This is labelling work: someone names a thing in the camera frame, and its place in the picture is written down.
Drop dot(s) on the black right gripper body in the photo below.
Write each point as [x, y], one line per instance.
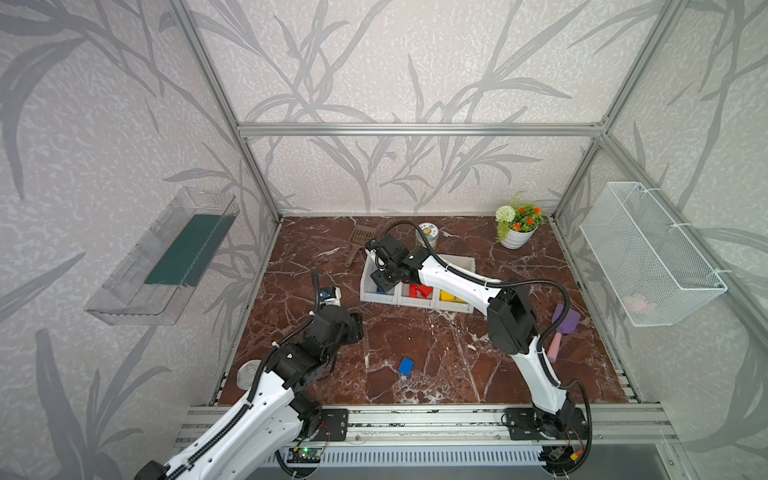
[387, 274]

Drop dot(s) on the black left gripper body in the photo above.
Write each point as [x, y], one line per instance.
[319, 303]

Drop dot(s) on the long red lego brick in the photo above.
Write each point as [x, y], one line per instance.
[420, 292]

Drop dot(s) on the yellow lego brick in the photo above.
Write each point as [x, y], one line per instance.
[446, 297]

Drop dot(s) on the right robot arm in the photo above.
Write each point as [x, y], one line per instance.
[512, 328]

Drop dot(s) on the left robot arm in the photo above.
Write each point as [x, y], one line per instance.
[274, 410]

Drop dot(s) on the white middle storage bin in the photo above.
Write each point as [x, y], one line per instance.
[402, 291]

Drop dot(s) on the white storage bin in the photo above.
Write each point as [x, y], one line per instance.
[402, 291]
[440, 278]
[368, 286]

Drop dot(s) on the white left storage bin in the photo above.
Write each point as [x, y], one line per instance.
[368, 286]

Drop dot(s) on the brown slotted spatula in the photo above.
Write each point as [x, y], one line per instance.
[358, 238]

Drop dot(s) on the sunflower seed jar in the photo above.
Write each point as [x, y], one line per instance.
[430, 233]

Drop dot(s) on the white right storage bin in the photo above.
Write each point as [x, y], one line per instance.
[440, 278]

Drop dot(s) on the white flower pot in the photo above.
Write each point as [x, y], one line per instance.
[513, 240]

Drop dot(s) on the artificial flower plant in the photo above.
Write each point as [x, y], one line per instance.
[518, 215]

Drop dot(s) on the purple pink spatula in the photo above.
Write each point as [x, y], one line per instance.
[566, 327]

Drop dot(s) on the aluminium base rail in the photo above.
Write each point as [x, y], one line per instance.
[410, 424]

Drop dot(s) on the clear plastic wall shelf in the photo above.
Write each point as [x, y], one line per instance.
[155, 281]

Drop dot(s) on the white wire basket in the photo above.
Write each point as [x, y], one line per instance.
[659, 276]

